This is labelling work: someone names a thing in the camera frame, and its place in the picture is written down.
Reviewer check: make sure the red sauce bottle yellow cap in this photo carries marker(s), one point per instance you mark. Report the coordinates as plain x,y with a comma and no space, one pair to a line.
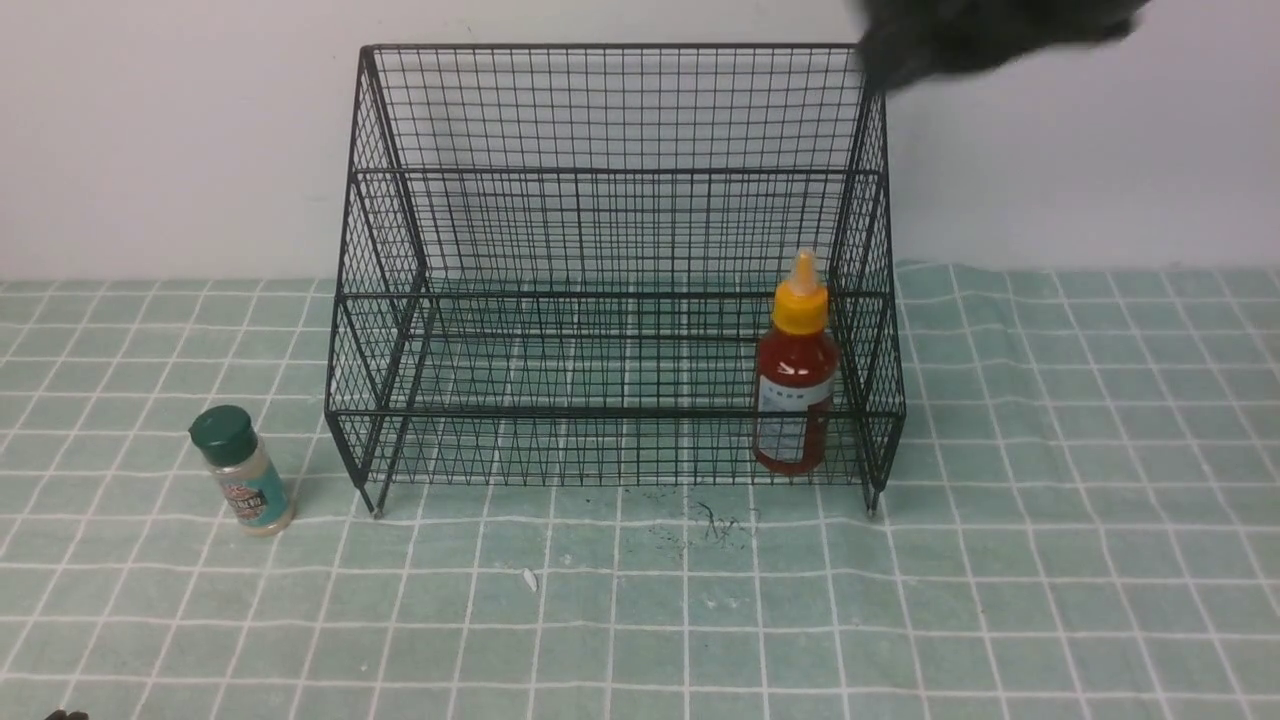
795,376

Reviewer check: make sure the green-capped seasoning shaker bottle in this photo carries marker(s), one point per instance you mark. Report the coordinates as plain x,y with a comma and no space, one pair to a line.
237,459

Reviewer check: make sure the black wire mesh shelf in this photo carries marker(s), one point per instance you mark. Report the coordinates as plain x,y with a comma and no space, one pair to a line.
557,261

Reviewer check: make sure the small black object at edge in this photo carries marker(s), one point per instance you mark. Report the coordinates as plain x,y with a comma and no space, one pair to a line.
62,714

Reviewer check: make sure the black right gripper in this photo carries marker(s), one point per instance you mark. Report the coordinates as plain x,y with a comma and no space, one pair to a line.
907,42

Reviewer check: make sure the green checkered tablecloth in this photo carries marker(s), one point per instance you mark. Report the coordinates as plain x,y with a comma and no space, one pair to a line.
1081,524

